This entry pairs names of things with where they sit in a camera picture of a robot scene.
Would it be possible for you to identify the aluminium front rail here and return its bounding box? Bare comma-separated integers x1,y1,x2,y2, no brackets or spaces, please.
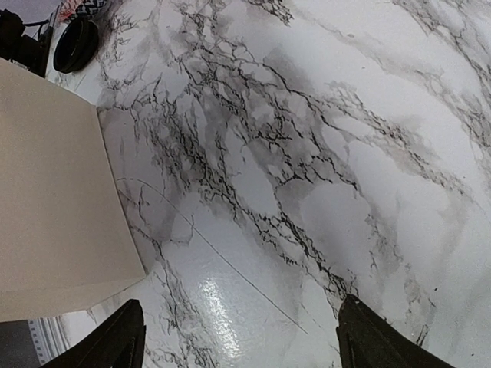
28,317,71,365

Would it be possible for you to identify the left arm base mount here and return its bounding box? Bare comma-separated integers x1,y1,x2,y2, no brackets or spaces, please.
1,9,54,77

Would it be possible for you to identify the cream paper bag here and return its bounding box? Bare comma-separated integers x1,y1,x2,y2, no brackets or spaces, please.
1,61,145,321

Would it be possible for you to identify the red patterned bowl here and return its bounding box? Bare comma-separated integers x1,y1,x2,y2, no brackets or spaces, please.
58,0,107,22

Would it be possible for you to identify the stack of black lids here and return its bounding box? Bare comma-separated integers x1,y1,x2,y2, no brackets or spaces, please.
53,18,100,74

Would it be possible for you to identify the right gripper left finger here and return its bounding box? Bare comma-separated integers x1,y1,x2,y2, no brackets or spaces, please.
43,299,147,368

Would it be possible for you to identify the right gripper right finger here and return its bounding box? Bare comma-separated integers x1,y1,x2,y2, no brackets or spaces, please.
336,294,452,368

